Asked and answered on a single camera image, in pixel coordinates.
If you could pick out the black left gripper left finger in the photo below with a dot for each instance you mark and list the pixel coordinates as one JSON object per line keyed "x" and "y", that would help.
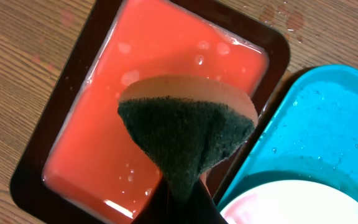
{"x": 158, "y": 208}

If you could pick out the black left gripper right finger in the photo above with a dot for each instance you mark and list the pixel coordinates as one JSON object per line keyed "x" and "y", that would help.
{"x": 203, "y": 209}

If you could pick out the green and pink sponge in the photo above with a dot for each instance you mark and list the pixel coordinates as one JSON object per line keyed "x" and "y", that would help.
{"x": 186, "y": 125}

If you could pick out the white plate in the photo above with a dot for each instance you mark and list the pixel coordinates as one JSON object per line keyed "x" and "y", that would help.
{"x": 292, "y": 202}

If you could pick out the dark tray with red liquid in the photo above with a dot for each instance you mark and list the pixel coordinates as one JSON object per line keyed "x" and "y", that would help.
{"x": 81, "y": 165}

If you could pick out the teal plastic tray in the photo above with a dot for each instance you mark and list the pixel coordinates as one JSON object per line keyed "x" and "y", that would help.
{"x": 313, "y": 135}

